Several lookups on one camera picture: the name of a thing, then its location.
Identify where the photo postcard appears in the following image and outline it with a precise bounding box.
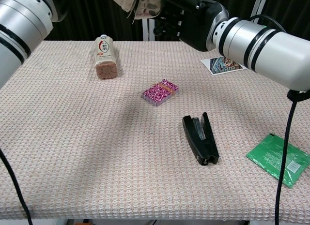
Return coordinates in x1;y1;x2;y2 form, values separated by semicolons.
200;56;248;76

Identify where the white screen frame post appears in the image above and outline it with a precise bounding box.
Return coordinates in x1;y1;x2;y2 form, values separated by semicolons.
251;0;270;19
142;16;156;42

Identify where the black stapler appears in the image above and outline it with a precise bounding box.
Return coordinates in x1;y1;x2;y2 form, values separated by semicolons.
182;112;220;166

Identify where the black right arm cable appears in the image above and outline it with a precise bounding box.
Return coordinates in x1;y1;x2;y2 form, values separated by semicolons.
248;14;310;225

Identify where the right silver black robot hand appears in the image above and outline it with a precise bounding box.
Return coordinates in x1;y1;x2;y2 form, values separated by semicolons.
152;0;230;53

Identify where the pink patterned card pack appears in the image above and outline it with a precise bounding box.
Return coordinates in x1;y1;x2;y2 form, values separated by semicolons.
141;78;180;107

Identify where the deep metal bowl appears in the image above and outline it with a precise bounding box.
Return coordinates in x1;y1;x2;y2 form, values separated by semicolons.
131;0;168;25

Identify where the shallow metal bowl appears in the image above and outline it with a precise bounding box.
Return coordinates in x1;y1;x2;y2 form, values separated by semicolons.
108;0;138;13

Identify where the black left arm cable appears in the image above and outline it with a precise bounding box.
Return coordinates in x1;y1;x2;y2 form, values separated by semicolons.
0;147;34;225

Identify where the green foil packet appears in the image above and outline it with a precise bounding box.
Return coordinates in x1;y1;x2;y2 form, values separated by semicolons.
246;134;310;189

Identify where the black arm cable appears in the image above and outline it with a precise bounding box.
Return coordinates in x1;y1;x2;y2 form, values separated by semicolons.
248;14;310;225
0;147;34;225

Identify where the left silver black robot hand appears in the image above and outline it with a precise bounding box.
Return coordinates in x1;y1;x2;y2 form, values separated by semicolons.
47;0;71;23

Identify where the beige woven tablecloth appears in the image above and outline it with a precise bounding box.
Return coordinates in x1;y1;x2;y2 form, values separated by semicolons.
0;40;310;222

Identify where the milk tea plastic bottle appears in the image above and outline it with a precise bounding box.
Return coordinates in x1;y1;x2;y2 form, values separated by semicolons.
93;34;119;80

